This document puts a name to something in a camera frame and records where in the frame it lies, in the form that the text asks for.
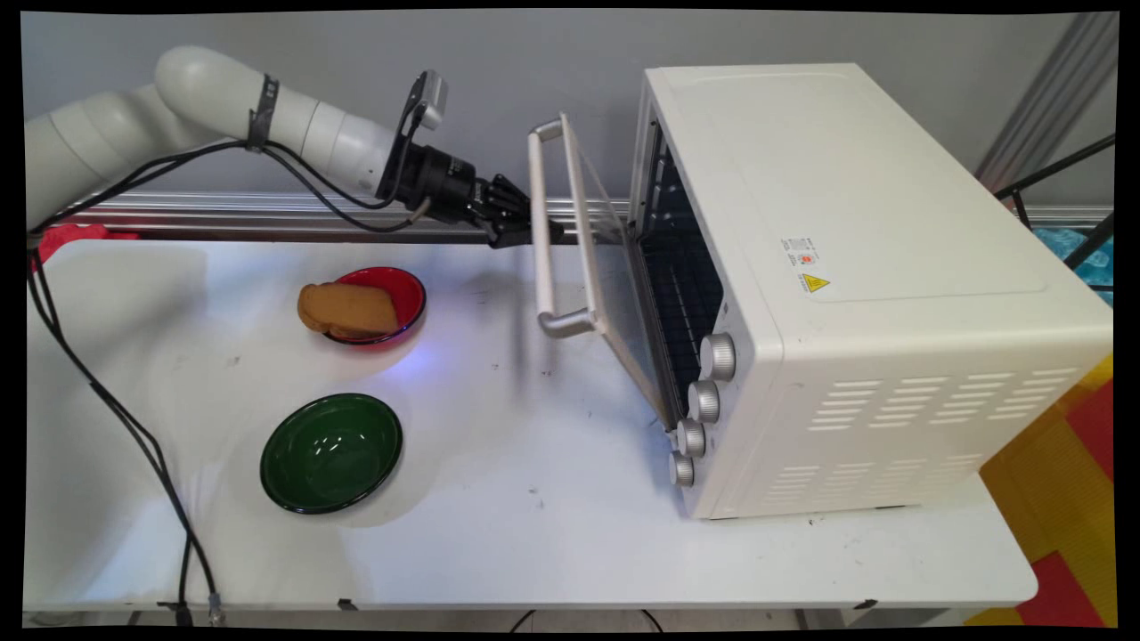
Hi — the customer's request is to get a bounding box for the brown toast bread slice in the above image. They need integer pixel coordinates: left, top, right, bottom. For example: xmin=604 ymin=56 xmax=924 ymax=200
xmin=297 ymin=282 xmax=400 ymax=340

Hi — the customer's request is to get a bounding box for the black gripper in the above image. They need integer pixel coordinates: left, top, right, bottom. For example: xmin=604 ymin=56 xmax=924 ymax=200
xmin=381 ymin=141 xmax=565 ymax=250

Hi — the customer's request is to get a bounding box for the aluminium profile rail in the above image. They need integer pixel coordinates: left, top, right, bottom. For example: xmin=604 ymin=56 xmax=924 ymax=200
xmin=53 ymin=191 xmax=1114 ymax=245

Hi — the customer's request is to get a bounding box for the red foam floor tile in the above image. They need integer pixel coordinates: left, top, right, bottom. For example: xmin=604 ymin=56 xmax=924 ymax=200
xmin=1015 ymin=550 xmax=1107 ymax=629
xmin=1064 ymin=381 xmax=1116 ymax=483

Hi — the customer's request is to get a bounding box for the wire oven rack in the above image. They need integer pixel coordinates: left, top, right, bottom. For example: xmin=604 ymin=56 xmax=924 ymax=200
xmin=639 ymin=134 xmax=725 ymax=397

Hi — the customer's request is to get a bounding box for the blue patterned mat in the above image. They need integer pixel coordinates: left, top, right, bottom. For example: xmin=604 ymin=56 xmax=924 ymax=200
xmin=1033 ymin=226 xmax=1115 ymax=309

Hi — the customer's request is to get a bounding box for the long black arm cable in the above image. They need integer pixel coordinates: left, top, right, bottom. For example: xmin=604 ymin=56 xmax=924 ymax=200
xmin=25 ymin=138 xmax=268 ymax=626

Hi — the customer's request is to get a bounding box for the white toaster oven body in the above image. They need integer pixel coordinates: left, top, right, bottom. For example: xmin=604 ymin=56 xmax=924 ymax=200
xmin=628 ymin=62 xmax=1114 ymax=521

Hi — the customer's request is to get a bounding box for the black cable under table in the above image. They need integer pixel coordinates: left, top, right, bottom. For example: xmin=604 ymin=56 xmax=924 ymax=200
xmin=508 ymin=609 xmax=665 ymax=634

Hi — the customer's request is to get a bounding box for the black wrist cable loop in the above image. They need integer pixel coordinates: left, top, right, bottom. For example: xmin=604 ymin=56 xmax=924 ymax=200
xmin=263 ymin=98 xmax=433 ymax=235

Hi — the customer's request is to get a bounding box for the red glossy bowl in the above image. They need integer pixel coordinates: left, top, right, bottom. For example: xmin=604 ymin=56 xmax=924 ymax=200
xmin=322 ymin=266 xmax=428 ymax=350

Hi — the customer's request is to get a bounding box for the black metal stand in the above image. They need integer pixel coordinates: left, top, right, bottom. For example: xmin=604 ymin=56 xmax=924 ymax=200
xmin=992 ymin=134 xmax=1117 ymax=270

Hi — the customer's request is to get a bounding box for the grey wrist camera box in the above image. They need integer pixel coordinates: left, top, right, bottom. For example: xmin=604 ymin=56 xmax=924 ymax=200
xmin=405 ymin=70 xmax=449 ymax=133

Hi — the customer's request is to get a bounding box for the yellow foam floor mat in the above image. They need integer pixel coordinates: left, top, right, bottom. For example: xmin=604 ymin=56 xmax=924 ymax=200
xmin=965 ymin=354 xmax=1116 ymax=628

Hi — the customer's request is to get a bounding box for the black arm strap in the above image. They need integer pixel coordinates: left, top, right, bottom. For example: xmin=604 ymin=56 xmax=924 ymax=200
xmin=246 ymin=76 xmax=281 ymax=151

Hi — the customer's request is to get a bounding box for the glass oven door with handle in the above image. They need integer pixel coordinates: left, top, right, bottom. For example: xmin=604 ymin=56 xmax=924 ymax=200
xmin=527 ymin=113 xmax=680 ymax=434

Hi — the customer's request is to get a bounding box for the green glossy bowl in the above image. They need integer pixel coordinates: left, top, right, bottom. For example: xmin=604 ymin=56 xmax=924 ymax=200
xmin=259 ymin=393 xmax=404 ymax=515

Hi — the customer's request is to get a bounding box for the aluminium frame post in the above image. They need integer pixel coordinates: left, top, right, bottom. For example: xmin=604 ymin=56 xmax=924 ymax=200
xmin=974 ymin=12 xmax=1120 ymax=193

